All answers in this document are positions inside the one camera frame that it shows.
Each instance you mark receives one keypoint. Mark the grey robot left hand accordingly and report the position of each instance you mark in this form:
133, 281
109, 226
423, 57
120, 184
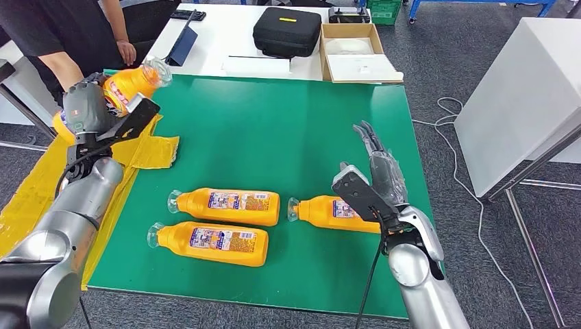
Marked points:
84, 109

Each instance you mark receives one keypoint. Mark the person's left hand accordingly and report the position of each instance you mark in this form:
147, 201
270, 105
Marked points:
127, 52

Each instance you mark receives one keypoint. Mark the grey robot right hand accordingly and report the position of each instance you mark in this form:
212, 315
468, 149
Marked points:
386, 177

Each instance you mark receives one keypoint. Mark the orange bottle with label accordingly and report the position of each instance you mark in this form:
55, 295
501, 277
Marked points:
131, 84
199, 206
317, 213
181, 240

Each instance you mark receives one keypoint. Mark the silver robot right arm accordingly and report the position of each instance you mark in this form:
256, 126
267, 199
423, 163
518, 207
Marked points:
422, 290

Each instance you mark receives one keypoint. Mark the person's left forearm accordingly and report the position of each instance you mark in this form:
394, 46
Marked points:
113, 20

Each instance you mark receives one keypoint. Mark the person's right forearm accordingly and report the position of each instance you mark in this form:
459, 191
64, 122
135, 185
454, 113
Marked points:
63, 70

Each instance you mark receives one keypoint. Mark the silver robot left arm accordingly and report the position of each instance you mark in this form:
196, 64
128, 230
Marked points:
68, 218

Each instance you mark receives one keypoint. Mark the dark blue tablet folio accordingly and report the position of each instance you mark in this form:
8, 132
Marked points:
183, 45

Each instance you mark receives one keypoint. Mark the person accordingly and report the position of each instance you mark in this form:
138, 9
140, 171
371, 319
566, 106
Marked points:
68, 27

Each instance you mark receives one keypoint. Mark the black phone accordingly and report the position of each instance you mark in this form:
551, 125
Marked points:
188, 15

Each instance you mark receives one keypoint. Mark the yellow plastic sheet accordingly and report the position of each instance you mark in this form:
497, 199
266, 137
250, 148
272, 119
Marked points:
150, 152

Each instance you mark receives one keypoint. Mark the metal-legged side table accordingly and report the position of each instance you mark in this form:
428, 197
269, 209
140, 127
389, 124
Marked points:
5, 70

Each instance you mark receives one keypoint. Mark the white desk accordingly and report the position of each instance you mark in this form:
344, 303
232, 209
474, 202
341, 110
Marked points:
227, 36

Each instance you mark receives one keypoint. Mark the white foam block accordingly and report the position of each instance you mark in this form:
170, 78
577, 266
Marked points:
363, 68

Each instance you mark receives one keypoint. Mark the green table mat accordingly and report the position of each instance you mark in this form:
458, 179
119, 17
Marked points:
272, 136

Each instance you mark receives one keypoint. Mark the round white plate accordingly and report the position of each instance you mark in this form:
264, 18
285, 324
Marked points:
348, 46

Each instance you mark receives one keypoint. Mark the open cardboard box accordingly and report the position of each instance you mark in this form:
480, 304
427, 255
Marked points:
323, 52

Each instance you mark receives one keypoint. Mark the black carrying case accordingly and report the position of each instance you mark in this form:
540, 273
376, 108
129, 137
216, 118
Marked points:
287, 32

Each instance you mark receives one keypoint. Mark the white table with metal legs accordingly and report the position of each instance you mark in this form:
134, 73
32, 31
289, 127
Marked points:
522, 91

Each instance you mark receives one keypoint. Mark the black controller device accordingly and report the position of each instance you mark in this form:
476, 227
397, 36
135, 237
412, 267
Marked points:
348, 16

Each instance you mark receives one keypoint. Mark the green plastic crate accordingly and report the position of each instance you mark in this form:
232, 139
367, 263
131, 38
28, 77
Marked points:
384, 11

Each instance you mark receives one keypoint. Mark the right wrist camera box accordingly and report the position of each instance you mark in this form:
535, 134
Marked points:
358, 190

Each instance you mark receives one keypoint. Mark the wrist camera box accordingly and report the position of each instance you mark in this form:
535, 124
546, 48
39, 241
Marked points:
136, 118
358, 190

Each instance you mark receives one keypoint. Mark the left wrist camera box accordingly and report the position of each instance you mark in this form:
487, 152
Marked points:
136, 118

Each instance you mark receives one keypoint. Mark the blue metal frame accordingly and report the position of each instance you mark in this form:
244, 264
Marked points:
481, 2

